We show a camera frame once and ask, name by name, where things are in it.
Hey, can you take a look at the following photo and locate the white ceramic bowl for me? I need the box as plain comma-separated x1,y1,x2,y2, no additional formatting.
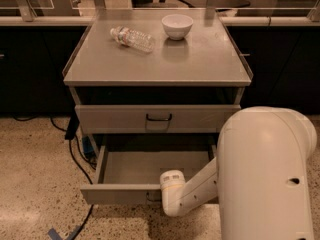
161,14,193,40

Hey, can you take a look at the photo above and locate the blue power box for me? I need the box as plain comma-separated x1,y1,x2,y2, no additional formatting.
82,136,95,159

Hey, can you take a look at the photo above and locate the black cable left floor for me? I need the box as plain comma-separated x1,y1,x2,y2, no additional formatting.
11,115,98,240

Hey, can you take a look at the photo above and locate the grey top drawer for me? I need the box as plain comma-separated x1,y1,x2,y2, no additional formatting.
75,105,240,134

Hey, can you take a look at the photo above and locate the clear plastic water bottle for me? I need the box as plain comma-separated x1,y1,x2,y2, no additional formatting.
110,26,155,53

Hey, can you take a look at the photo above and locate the grey metal drawer cabinet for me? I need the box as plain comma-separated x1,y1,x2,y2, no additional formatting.
64,9,251,150

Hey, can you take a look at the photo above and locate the black power adapter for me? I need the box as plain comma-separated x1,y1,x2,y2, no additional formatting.
65,113,79,140

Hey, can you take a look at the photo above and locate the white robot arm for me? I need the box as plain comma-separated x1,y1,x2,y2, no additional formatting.
160,107,317,240

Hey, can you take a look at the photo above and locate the grey drawer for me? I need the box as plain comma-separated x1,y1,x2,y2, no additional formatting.
81,145,216,205
75,105,240,134

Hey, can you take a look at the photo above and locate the blue tape floor mark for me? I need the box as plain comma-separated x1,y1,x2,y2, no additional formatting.
48,228,78,240

